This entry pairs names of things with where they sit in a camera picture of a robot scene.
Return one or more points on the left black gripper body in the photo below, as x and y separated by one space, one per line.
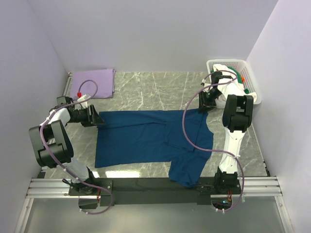
82 116

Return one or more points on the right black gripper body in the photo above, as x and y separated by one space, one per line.
208 99

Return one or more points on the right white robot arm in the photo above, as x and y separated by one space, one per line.
236 119

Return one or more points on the folded purple t shirt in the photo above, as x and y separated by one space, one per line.
104 78

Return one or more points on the white t shirt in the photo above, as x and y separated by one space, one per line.
229 85

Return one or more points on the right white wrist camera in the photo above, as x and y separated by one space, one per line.
206 85

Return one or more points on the white plastic laundry basket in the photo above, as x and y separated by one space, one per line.
244 69

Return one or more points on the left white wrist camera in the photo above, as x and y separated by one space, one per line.
82 102

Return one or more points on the blue t shirt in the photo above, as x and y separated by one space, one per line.
173 136

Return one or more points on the green t shirt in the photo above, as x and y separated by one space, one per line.
241 80

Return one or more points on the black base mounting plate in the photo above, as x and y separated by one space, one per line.
123 191

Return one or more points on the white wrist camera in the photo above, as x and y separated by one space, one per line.
82 102
206 85

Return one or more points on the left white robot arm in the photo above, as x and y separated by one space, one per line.
51 143

